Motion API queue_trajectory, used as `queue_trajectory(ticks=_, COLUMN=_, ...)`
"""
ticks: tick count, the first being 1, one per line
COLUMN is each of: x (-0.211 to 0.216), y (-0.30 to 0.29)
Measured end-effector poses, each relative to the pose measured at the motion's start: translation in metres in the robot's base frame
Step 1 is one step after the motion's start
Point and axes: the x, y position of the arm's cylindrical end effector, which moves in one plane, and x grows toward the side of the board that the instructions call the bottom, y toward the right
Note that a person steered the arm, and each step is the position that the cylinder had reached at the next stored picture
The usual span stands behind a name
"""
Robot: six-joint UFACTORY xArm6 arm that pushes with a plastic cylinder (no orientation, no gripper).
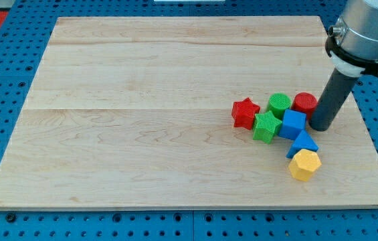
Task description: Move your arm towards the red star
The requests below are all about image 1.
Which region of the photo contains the blue cube block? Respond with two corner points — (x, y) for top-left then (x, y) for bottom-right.
(278, 109), (306, 140)

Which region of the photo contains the green star block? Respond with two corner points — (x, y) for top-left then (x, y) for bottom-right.
(252, 110), (282, 144)

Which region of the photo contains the light wooden board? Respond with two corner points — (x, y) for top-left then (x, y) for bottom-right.
(0, 16), (378, 211)

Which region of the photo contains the green cylinder block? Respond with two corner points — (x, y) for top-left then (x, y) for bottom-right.
(266, 92), (292, 120)

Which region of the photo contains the yellow hexagon block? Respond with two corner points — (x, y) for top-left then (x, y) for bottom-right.
(288, 149), (322, 181)

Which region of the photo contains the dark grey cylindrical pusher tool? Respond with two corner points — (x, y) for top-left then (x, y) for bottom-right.
(309, 68), (359, 131)

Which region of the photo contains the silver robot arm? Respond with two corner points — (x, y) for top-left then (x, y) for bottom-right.
(325, 0), (378, 78)

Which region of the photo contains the red cylinder block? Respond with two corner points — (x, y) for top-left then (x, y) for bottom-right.
(290, 92), (318, 121)

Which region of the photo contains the blue triangle block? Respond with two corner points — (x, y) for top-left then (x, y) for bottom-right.
(286, 130), (318, 159)

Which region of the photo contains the red star block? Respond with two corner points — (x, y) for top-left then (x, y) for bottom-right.
(231, 98), (261, 130)

